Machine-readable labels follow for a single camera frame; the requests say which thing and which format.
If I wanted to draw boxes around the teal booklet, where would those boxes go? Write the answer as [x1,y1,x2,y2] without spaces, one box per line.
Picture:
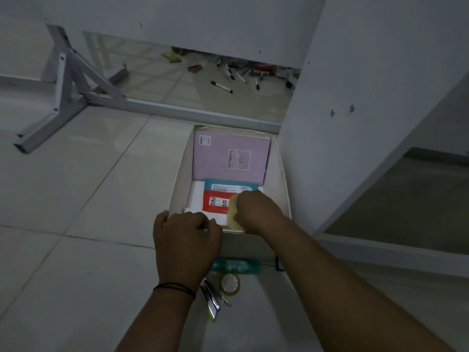
[204,178,259,195]

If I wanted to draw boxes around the person's left forearm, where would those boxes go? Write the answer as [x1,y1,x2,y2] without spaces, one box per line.
[115,286,196,352]

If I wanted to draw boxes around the black wristband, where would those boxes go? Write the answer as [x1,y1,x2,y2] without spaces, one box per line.
[153,282,197,301]

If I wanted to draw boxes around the clear tape roll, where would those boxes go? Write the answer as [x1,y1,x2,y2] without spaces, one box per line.
[220,273,241,297]

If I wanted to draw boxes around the yellow sponge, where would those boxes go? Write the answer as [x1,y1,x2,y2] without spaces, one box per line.
[227,194,247,233]

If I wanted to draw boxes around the white desk back panel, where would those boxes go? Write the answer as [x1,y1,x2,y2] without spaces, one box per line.
[40,0,327,69]

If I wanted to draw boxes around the red booklet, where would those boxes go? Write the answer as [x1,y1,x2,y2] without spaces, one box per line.
[202,190,236,214]

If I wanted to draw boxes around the person's left hand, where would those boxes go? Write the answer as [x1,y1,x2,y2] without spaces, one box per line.
[153,210,223,291]

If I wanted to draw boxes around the scattered group of markers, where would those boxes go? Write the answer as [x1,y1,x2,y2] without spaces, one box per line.
[210,56,300,94]

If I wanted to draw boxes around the teal tube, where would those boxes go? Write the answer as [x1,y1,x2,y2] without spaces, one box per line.
[211,257,262,275]

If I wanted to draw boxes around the grey metal table frame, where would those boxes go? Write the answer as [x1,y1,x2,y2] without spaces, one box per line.
[13,23,283,154]

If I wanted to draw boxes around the person's right hand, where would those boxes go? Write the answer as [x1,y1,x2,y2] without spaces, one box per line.
[232,190,290,237]

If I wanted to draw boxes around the person's right forearm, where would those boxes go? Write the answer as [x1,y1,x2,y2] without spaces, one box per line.
[262,216,455,352]

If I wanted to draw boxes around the white desk side panel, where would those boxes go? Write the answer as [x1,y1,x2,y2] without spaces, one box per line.
[277,0,469,279]

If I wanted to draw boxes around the purple notebook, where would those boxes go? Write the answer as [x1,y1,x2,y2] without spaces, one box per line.
[192,129,271,184]

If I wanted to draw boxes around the silver stapler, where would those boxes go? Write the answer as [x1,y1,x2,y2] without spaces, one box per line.
[199,278,222,323]

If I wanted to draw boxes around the white drawer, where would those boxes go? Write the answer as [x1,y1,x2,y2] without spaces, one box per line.
[168,124,292,265]

